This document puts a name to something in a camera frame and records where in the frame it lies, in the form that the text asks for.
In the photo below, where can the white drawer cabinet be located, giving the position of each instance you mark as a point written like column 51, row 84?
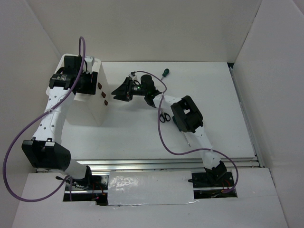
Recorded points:
column 90, row 110

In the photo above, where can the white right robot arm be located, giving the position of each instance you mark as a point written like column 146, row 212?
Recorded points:
column 186, row 117

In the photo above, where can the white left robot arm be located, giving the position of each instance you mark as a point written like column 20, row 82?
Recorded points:
column 44, row 150

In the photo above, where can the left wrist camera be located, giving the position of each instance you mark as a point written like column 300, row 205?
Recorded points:
column 88, row 64

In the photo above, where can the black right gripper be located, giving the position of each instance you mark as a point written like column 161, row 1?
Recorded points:
column 125, row 91

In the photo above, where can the short green screwdriver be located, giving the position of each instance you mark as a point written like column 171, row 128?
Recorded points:
column 165, row 73

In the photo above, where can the white foam cover panel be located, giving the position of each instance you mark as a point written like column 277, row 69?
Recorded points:
column 150, row 188

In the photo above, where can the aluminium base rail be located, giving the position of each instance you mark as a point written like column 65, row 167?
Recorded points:
column 103, row 166

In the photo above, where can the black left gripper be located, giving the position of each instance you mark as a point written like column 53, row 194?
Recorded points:
column 90, row 89

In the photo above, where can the black handled scissors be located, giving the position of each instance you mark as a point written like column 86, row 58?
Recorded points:
column 164, row 117

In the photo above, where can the long green screwdriver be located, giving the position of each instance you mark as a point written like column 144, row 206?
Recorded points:
column 180, row 130

